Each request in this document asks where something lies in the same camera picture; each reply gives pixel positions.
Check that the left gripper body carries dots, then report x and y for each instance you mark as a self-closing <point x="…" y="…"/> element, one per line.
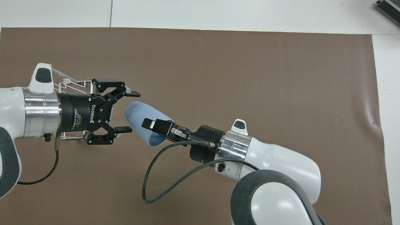
<point x="75" y="112"/>

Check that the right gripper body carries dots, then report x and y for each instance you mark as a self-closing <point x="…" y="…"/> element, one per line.
<point x="207" y="143"/>

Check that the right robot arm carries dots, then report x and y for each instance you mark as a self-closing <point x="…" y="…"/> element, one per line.
<point x="281" y="168"/>

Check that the light blue cup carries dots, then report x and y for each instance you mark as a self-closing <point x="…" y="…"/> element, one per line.
<point x="140" y="109"/>

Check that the grey ribbed metal device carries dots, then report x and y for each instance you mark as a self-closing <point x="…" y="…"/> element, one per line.
<point x="389" y="7"/>

